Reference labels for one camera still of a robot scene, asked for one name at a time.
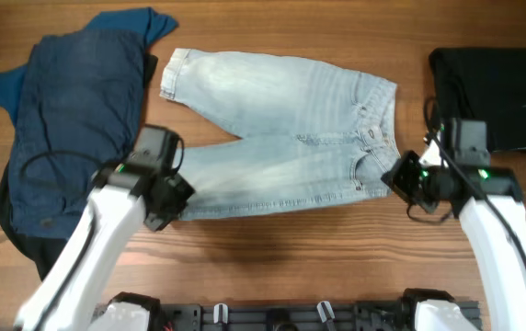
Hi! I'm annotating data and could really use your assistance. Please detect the light blue denim shorts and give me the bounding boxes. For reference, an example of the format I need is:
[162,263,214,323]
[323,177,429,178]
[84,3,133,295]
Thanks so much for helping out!
[160,48,399,221]

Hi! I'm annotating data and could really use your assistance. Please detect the black folded garment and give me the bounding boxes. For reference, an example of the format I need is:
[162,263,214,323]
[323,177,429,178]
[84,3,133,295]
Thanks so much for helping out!
[429,48,526,152]

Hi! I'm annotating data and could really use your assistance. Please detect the dark blue denim garment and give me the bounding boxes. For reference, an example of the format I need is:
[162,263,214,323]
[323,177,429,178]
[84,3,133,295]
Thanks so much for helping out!
[7,29,145,238]

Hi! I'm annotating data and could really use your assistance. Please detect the blue t-shirt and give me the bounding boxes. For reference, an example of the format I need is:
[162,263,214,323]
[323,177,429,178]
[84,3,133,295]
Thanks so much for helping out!
[0,7,179,124]

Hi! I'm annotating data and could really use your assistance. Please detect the black cable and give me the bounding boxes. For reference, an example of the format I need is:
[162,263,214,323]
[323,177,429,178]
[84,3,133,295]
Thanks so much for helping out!
[422,96,526,331]
[17,149,108,331]

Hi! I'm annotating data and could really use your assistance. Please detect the left black cable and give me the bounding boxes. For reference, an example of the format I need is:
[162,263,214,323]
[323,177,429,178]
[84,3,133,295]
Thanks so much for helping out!
[17,149,108,331]

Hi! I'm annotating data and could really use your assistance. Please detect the right black cable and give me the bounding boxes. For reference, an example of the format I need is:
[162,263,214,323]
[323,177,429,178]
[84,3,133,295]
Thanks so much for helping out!
[422,96,526,331]

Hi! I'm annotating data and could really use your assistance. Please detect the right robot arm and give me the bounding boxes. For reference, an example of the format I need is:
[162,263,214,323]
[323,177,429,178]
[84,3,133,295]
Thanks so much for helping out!
[382,119,526,330]

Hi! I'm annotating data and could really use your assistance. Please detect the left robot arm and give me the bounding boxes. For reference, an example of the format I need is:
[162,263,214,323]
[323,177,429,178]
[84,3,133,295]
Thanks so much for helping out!
[13,125,194,330]

